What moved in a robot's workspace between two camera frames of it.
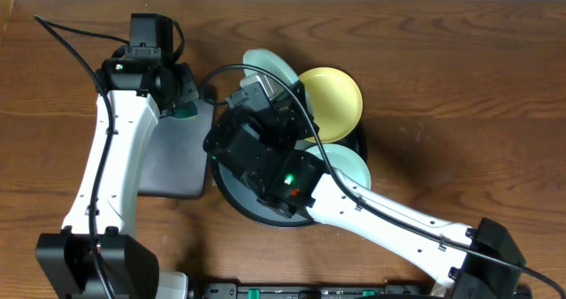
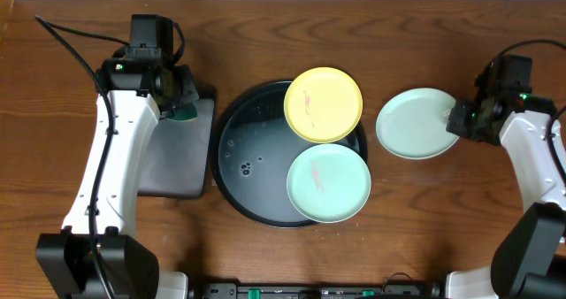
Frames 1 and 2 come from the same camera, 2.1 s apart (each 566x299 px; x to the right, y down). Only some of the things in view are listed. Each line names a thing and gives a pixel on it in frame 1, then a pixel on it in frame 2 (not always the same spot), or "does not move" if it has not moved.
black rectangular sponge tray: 175,161 does not move
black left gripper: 191,92 does not move
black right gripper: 296,112 to 457,121
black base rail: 316,291 does not move
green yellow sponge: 187,111 does not move
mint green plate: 267,60 to 412,123
